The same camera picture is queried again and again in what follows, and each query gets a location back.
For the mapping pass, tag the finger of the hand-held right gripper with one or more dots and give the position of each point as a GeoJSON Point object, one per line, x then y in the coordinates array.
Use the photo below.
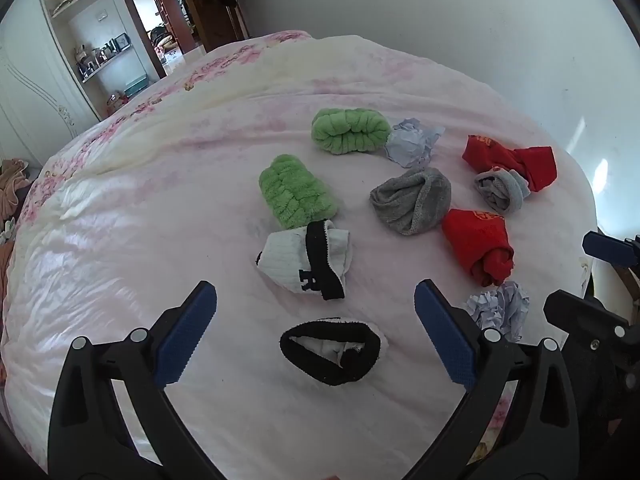
{"type": "Point", "coordinates": [607, 248]}
{"type": "Point", "coordinates": [575, 310]}

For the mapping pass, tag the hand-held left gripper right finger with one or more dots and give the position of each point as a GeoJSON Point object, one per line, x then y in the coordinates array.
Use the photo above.
{"type": "Point", "coordinates": [445, 335]}

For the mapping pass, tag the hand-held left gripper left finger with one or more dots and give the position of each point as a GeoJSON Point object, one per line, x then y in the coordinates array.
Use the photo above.
{"type": "Point", "coordinates": [187, 335]}

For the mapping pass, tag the white paper ball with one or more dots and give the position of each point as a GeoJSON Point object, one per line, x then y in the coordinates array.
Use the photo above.
{"type": "Point", "coordinates": [500, 310]}

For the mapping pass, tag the red sock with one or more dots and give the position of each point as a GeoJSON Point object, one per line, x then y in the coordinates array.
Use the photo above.
{"type": "Point", "coordinates": [480, 245]}
{"type": "Point", "coordinates": [520, 160]}

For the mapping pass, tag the white sock with black cuff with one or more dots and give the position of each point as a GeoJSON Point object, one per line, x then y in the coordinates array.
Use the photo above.
{"type": "Point", "coordinates": [332, 352]}

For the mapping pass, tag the small grey sock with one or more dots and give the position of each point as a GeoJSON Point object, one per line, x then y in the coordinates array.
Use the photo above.
{"type": "Point", "coordinates": [500, 188]}

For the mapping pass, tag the white sock with black band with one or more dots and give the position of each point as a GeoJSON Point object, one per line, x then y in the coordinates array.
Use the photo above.
{"type": "Point", "coordinates": [292, 260]}

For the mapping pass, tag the large grey sock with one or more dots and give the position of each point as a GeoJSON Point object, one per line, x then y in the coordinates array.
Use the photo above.
{"type": "Point", "coordinates": [412, 200]}

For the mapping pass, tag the pink floral blanket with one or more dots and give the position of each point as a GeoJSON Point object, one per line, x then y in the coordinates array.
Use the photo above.
{"type": "Point", "coordinates": [150, 210]}

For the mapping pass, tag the green fluffy sock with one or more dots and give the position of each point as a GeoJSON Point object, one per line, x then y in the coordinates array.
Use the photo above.
{"type": "Point", "coordinates": [350, 131]}
{"type": "Point", "coordinates": [295, 192]}

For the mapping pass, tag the light blue sock far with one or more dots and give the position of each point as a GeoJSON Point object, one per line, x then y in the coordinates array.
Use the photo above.
{"type": "Point", "coordinates": [412, 143]}

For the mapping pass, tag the brown cloth pile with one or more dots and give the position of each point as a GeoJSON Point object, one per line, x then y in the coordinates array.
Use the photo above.
{"type": "Point", "coordinates": [12, 180]}

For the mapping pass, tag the teal box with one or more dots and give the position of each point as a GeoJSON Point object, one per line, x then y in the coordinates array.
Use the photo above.
{"type": "Point", "coordinates": [135, 86]}

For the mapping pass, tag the white shelf cabinet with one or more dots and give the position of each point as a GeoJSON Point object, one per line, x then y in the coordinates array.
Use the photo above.
{"type": "Point", "coordinates": [35, 75]}

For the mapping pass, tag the brown wooden wardrobe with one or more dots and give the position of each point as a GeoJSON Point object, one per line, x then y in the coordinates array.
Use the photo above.
{"type": "Point", "coordinates": [200, 15]}

